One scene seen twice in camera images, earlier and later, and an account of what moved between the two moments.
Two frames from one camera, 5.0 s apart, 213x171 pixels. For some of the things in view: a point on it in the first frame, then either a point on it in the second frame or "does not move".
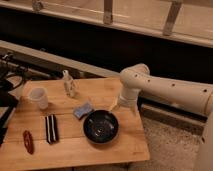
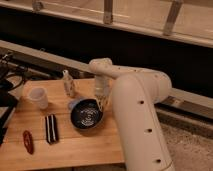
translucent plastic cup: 40,94 does not move
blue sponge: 83,110 to 72,104
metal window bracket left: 37,6 does not move
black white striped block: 51,129 does not move
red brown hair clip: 28,141 does not move
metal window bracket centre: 108,12 does not move
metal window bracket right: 172,17 does not move
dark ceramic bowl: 101,126 to 86,114
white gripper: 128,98 to 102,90
